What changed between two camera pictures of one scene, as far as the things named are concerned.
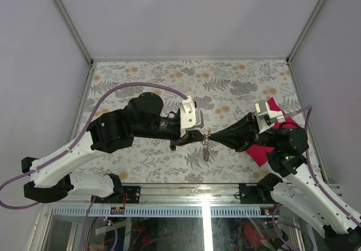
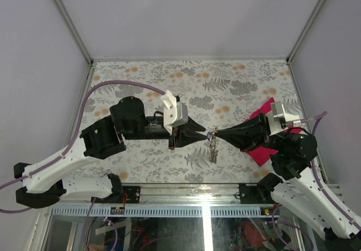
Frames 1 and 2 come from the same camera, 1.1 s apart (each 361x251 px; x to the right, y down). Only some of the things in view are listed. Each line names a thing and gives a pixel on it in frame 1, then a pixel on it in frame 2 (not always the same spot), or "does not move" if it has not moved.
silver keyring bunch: [205, 150] -> [213, 151]
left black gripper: [192, 135] does not move
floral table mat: [223, 90] does not move
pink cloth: [259, 153] does not move
